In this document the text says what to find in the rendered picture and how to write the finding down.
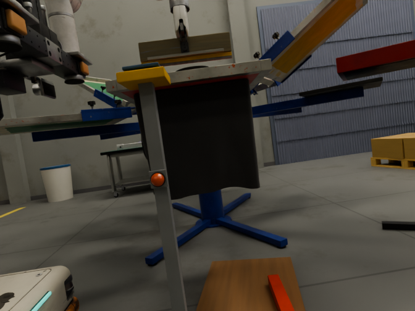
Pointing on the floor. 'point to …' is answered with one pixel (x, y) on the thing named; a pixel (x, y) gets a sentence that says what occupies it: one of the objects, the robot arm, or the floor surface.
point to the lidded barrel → (57, 182)
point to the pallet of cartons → (394, 150)
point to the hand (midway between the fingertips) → (184, 49)
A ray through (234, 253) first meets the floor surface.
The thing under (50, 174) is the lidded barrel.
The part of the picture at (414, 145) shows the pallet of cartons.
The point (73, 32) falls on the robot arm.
